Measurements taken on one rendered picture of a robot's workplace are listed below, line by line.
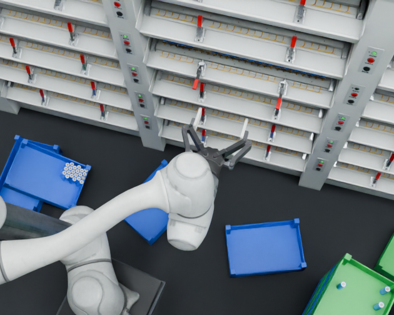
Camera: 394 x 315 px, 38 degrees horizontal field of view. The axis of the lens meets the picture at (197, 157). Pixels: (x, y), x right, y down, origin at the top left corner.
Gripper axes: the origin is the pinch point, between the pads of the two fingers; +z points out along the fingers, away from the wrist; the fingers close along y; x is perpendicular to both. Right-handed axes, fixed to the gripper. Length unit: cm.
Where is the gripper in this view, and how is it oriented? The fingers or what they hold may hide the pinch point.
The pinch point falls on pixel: (222, 119)
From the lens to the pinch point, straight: 165.0
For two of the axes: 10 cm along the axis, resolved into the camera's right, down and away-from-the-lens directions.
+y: 9.6, 2.4, -1.2
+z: 2.7, -8.0, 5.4
